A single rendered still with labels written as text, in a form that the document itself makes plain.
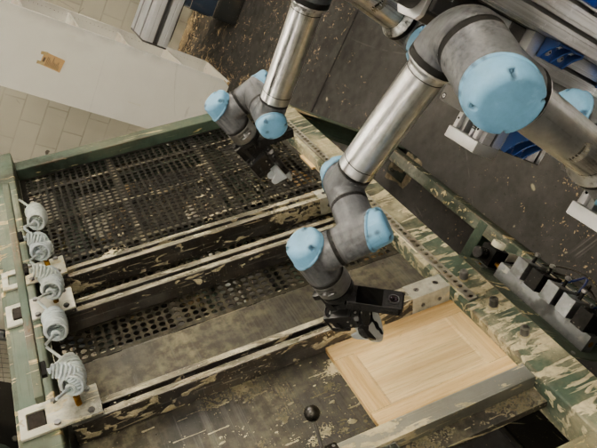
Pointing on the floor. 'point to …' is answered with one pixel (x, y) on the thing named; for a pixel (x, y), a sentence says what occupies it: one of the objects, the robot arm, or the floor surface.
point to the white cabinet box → (99, 67)
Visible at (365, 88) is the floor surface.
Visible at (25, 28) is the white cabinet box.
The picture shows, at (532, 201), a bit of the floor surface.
